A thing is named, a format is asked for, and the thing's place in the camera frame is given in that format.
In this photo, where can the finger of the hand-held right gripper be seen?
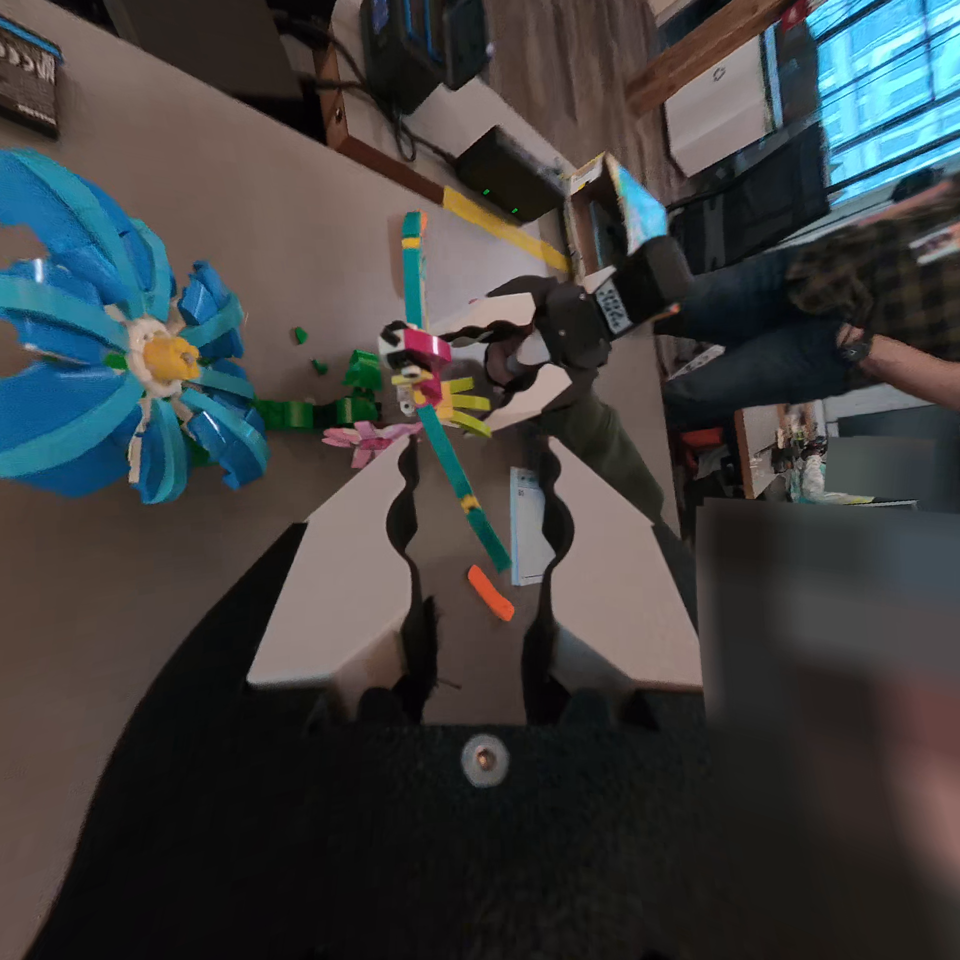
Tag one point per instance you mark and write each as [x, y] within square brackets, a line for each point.
[536, 397]
[502, 309]

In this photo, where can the black book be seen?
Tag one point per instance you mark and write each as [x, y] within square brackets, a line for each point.
[26, 79]

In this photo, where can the pink lego flower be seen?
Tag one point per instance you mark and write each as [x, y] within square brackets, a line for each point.
[367, 439]

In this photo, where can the lego instruction booklet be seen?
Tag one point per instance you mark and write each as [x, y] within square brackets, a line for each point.
[525, 525]

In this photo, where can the white board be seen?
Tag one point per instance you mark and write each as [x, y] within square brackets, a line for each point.
[720, 105]

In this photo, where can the lego bird with teal wings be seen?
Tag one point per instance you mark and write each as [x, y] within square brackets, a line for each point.
[424, 352]

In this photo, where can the window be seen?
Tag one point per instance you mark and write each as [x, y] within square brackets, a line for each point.
[885, 82]

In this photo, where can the colourful lego box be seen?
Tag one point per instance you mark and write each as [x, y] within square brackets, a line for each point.
[622, 214]

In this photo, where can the black bag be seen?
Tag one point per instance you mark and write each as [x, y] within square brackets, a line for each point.
[412, 45]

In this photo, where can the black power box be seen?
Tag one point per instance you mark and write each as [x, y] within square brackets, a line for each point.
[510, 176]

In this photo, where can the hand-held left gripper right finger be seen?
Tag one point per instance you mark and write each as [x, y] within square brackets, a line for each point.
[622, 592]

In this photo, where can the wooden beam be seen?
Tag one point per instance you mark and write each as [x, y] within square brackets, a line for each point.
[697, 52]

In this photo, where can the yellow tape strip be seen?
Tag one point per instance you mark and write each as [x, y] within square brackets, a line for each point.
[495, 225]

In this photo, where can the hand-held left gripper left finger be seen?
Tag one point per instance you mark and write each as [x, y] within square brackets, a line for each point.
[337, 585]

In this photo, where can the orange brick separator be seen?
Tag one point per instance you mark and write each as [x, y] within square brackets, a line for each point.
[491, 592]

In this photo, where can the blue lego flower with stem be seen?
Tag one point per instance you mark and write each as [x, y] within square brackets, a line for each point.
[75, 247]

